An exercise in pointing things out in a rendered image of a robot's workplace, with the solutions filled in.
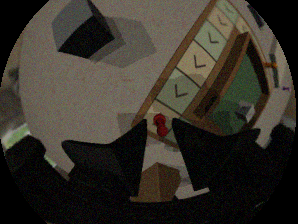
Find red pawn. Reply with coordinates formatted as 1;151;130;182
154;115;168;137

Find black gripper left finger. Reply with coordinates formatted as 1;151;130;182
61;120;148;197

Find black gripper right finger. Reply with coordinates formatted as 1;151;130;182
172;117;261;190

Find white die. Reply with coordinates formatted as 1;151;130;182
234;100;255;123

